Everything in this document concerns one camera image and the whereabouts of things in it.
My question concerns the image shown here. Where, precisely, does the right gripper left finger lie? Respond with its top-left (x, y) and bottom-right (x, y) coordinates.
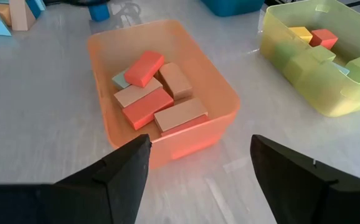
top-left (54, 133), bottom-right (153, 224)

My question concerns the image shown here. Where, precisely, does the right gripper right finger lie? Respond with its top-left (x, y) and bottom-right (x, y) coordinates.
top-left (250, 134), bottom-right (360, 224)

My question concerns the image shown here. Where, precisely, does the tan wooden brick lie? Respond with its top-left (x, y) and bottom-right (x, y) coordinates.
top-left (153, 98), bottom-right (209, 133)
top-left (113, 77), bottom-right (164, 109)
top-left (158, 62), bottom-right (194, 101)

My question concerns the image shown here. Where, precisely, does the teal wooden brick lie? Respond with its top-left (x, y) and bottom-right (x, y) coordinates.
top-left (111, 68), bottom-right (131, 91)

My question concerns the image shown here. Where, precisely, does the light teal wooden cube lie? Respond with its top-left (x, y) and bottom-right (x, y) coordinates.
top-left (331, 61), bottom-right (351, 77)

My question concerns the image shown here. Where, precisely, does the green wooden cube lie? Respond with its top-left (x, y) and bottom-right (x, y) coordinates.
top-left (306, 45), bottom-right (337, 65)

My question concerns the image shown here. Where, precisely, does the small red wooden cube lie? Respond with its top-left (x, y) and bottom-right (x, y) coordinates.
top-left (309, 29), bottom-right (339, 50)

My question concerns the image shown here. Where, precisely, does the yellow-orange wooden cube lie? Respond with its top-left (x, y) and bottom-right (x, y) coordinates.
top-left (288, 26), bottom-right (314, 44)

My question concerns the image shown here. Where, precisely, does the yellow translucent plastic bin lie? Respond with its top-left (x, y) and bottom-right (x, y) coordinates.
top-left (258, 0), bottom-right (360, 118)

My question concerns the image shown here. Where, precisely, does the orange translucent plastic bin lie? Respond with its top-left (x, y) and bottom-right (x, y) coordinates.
top-left (86, 19), bottom-right (242, 170)

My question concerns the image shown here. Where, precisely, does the blue wooden cube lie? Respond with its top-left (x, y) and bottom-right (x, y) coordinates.
top-left (88, 2), bottom-right (111, 22)

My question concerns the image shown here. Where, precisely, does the teal plastic bin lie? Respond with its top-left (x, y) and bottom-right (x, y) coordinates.
top-left (201, 0), bottom-right (265, 18)

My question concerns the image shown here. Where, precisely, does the dark teal wooden block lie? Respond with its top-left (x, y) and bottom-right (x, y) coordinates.
top-left (26, 0), bottom-right (47, 19)

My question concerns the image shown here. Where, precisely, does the orange wooden block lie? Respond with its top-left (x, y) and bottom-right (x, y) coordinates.
top-left (0, 3), bottom-right (12, 27)

